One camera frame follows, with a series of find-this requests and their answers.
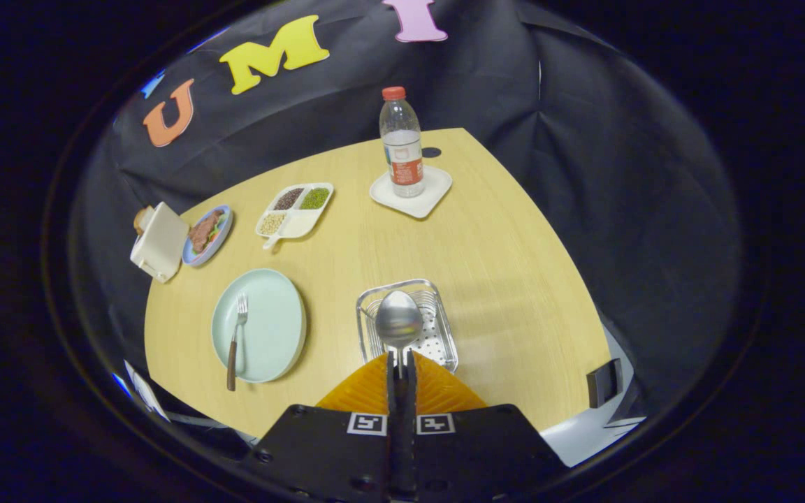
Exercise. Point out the green beans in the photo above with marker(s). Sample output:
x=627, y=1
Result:
x=315, y=198

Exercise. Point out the clear bottle with red cap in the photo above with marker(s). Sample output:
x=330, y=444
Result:
x=402, y=150

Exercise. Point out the white toaster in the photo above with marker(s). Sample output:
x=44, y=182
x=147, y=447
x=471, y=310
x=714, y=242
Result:
x=161, y=244

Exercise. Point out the white square coaster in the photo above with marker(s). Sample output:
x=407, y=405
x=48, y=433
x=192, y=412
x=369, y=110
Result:
x=437, y=185

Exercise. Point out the pale green plate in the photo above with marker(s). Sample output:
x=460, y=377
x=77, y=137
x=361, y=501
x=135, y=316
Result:
x=270, y=328

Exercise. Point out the perforated metal tray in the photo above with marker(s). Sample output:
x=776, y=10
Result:
x=437, y=342

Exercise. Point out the small black box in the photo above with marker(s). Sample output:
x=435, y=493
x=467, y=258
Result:
x=604, y=384

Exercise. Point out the dark round table grommet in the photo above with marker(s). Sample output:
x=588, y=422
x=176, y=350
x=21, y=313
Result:
x=432, y=152

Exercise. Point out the toasted bread slice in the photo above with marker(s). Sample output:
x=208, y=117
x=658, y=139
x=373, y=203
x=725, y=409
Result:
x=142, y=220

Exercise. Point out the white divided dish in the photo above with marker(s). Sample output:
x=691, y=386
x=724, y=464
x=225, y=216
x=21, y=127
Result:
x=301, y=223

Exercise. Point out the pale beans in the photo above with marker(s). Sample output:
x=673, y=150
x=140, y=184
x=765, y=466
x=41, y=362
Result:
x=272, y=223

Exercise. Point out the meat slices with greens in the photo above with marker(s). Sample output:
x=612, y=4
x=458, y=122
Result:
x=203, y=232

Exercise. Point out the small blue plate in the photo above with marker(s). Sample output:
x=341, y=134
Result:
x=221, y=244

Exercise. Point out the white sheet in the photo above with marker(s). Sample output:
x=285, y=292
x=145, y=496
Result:
x=144, y=391

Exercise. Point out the dark brown beans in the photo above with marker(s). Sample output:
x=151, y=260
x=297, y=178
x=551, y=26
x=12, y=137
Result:
x=288, y=199

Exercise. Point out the black backdrop cloth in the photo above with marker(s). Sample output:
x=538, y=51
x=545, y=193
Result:
x=584, y=209

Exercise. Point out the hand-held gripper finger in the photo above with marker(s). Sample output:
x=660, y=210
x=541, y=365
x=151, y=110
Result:
x=394, y=433
x=411, y=433

